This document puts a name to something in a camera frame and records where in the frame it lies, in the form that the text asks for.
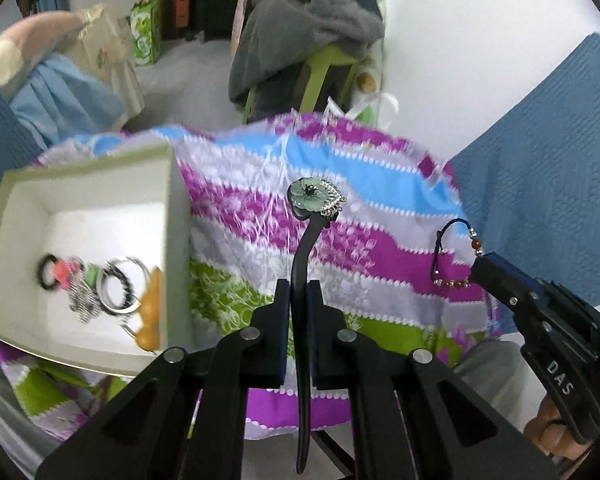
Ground red bead bracelet black cord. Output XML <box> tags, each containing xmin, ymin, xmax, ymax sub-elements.
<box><xmin>429</xmin><ymin>216</ymin><xmax>486</xmax><ymax>290</ymax></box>

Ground black hair stick green flower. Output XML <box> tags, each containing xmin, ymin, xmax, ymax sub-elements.
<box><xmin>287</xmin><ymin>177</ymin><xmax>346</xmax><ymax>474</ymax></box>

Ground orange gourd pendant black bracelet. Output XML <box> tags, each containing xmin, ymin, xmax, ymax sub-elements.
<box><xmin>97</xmin><ymin>258</ymin><xmax>162</xmax><ymax>352</ymax></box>

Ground silver ring ball chain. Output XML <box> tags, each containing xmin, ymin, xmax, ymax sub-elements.
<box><xmin>66</xmin><ymin>259</ymin><xmax>154</xmax><ymax>336</ymax></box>

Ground green cardboard box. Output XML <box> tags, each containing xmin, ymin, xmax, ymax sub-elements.
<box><xmin>0</xmin><ymin>142</ymin><xmax>194</xmax><ymax>376</ymax></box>

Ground pink flower hair tie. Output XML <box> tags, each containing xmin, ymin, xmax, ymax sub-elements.
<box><xmin>36</xmin><ymin>253</ymin><xmax>84</xmax><ymax>292</ymax></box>

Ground person's grey trouser leg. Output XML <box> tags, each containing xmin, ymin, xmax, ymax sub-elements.
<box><xmin>453</xmin><ymin>339</ymin><xmax>531</xmax><ymax>429</ymax></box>

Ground blue quilted cushion right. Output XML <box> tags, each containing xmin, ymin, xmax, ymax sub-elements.
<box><xmin>451</xmin><ymin>34</ymin><xmax>600</xmax><ymax>307</ymax></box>

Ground green plastic stool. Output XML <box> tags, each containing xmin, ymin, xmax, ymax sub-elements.
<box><xmin>242</xmin><ymin>41</ymin><xmax>365</xmax><ymax>124</ymax></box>

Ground light blue bedding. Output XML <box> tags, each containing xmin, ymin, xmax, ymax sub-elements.
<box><xmin>9</xmin><ymin>53</ymin><xmax>126</xmax><ymax>150</ymax></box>

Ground grey fleece garment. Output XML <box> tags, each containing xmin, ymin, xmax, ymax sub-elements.
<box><xmin>228</xmin><ymin>0</ymin><xmax>385</xmax><ymax>105</ymax></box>

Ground beige embroidered cloth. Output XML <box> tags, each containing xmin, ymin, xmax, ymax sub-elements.
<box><xmin>57</xmin><ymin>3</ymin><xmax>145</xmax><ymax>129</ymax></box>

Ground black red suitcases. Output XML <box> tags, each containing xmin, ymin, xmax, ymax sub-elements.
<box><xmin>157</xmin><ymin>0</ymin><xmax>236</xmax><ymax>44</ymax></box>

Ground green shopping bag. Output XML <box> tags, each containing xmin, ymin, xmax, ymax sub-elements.
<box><xmin>130</xmin><ymin>0</ymin><xmax>161</xmax><ymax>66</ymax></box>

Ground pink beige pillow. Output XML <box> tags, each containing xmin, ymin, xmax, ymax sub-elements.
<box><xmin>0</xmin><ymin>11</ymin><xmax>85</xmax><ymax>101</ymax></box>

